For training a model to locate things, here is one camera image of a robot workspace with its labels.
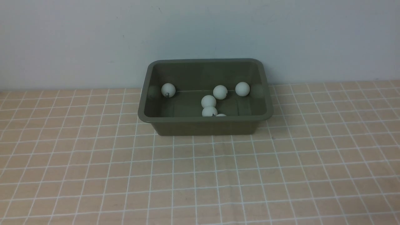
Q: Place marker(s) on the olive green plastic bin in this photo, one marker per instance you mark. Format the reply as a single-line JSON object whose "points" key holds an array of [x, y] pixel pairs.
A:
{"points": [[193, 79]]}

